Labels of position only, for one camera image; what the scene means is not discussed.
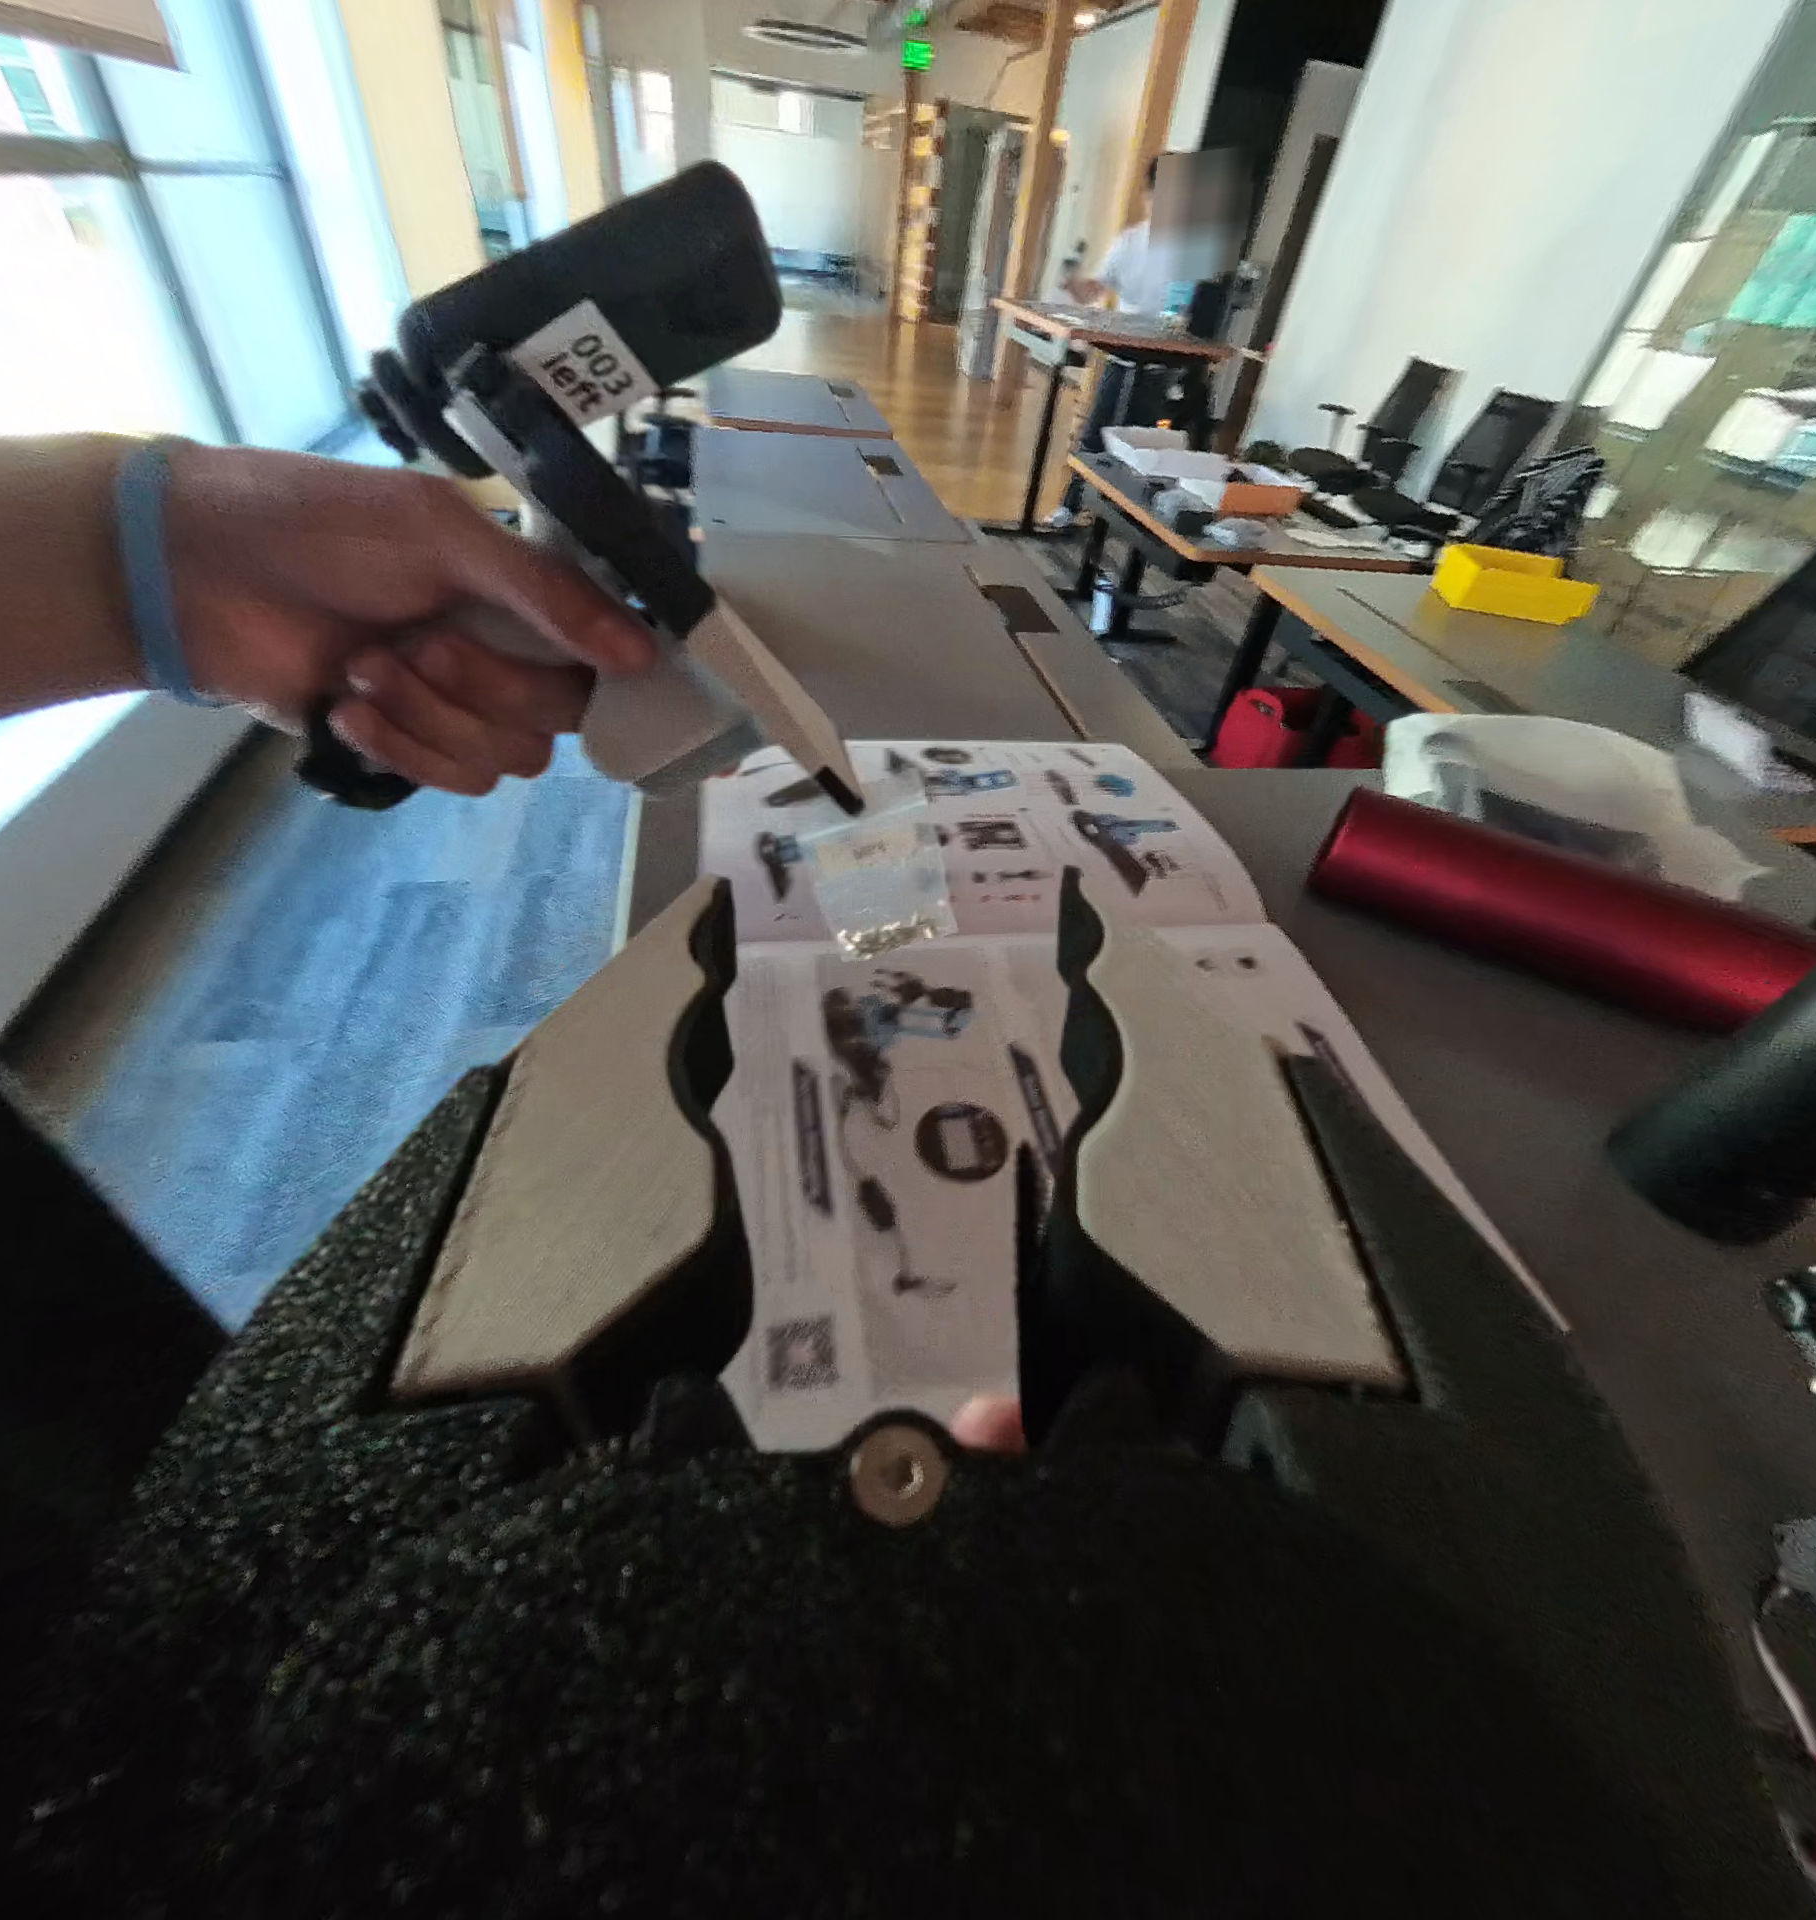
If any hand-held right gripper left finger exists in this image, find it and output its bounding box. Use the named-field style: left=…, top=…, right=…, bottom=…
left=389, top=875, right=750, bottom=1440

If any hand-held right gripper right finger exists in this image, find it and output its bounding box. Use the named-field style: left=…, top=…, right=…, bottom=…
left=1016, top=868, right=1412, bottom=1440

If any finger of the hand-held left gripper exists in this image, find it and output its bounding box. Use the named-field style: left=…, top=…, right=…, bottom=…
left=680, top=593, right=868, bottom=821

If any clear zip bag with screws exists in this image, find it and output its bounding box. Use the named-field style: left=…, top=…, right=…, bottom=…
left=815, top=772, right=951, bottom=954

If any robot arm instruction booklet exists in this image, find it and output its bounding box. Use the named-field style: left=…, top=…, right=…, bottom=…
left=698, top=738, right=1568, bottom=1453

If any person's left forearm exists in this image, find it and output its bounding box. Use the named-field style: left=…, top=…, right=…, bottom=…
left=0, top=432, right=175, bottom=730

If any wood-edged office desk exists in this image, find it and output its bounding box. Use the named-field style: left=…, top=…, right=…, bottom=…
left=990, top=295, right=1270, bottom=533
left=1253, top=562, right=1816, bottom=842
left=1064, top=450, right=1435, bottom=706

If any person's left hand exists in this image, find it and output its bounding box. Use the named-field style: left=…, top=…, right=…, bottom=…
left=142, top=440, right=661, bottom=800

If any red bag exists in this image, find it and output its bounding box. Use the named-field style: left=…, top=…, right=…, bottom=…
left=1210, top=685, right=1385, bottom=772

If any open white and orange box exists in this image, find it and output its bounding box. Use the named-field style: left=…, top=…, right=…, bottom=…
left=1099, top=424, right=1315, bottom=514

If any dark cylindrical bottle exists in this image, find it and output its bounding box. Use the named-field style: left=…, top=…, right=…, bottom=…
left=1605, top=899, right=1816, bottom=1247

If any white crumpled plastic bag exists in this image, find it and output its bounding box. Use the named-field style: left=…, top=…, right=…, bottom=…
left=1380, top=711, right=1795, bottom=901

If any blue wristband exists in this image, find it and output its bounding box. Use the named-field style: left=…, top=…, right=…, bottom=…
left=110, top=437, right=228, bottom=706

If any yellow plastic tray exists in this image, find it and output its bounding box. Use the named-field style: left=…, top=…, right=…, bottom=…
left=1431, top=543, right=1601, bottom=627

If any black background chair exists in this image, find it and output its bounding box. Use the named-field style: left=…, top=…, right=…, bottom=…
left=1358, top=358, right=1462, bottom=485
left=1425, top=389, right=1559, bottom=519

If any grey desk with cable slot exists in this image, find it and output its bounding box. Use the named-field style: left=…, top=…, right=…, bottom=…
left=705, top=365, right=895, bottom=439
left=689, top=426, right=976, bottom=545
left=698, top=531, right=1203, bottom=774

